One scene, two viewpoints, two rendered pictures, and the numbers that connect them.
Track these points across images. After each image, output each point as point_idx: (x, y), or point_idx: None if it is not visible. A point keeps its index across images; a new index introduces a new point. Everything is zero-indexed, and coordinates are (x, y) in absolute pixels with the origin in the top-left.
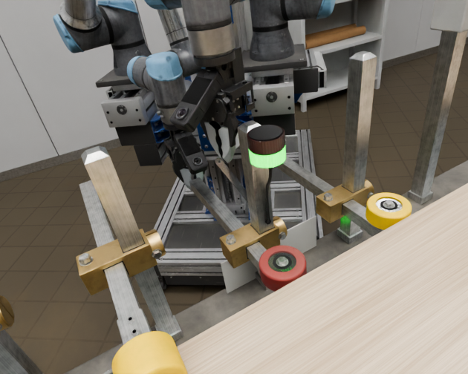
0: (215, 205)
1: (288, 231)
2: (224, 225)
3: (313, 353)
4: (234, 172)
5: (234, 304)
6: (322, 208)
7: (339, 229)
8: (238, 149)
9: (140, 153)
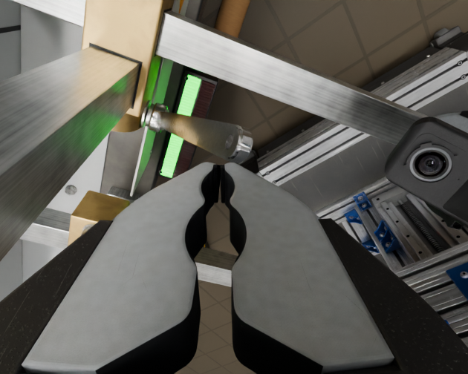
0: (299, 84)
1: (143, 137)
2: (229, 36)
3: None
4: (413, 243)
5: None
6: (101, 210)
7: (131, 201)
8: (414, 282)
9: None
